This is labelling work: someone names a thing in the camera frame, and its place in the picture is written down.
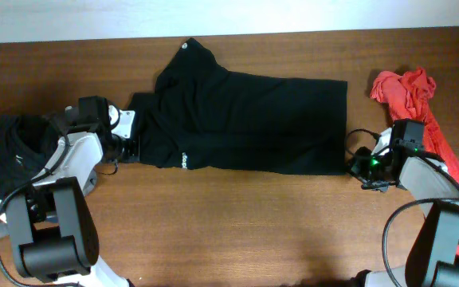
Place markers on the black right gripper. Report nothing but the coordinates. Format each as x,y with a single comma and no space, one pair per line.
356,169

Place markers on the navy hoodie with white letters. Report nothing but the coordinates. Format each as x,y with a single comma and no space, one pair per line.
26,145

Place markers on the black polo shirt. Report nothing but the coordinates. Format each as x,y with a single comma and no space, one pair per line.
200,114

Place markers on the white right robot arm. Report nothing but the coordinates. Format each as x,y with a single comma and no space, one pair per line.
433,259

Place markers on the red crumpled garment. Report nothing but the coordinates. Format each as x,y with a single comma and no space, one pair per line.
407,96

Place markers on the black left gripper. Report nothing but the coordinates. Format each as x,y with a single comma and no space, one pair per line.
128,158

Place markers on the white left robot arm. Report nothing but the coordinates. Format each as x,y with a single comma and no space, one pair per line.
52,234

